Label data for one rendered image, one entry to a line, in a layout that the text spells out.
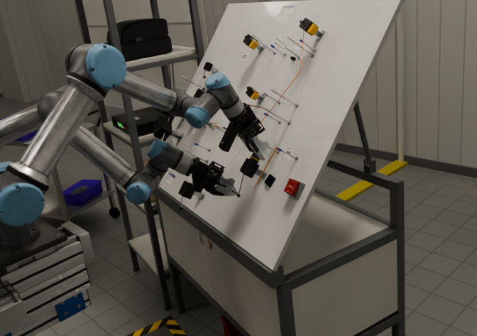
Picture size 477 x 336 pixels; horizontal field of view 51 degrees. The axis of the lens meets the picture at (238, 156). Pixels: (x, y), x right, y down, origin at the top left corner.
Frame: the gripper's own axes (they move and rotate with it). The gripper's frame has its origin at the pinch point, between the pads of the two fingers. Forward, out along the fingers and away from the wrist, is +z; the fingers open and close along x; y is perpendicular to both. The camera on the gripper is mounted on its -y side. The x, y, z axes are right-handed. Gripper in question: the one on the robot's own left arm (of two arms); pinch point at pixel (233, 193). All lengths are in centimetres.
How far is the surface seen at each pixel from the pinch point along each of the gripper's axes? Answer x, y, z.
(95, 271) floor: 23, -198, -13
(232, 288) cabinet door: -18.3, -36.5, 24.6
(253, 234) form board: -12.9, 1.5, 11.2
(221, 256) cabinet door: -8.9, -33.0, 14.7
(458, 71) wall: 235, -42, 167
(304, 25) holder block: 56, 40, -6
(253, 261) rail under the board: -23.2, 2.3, 13.8
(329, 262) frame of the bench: -14.6, 10.7, 38.9
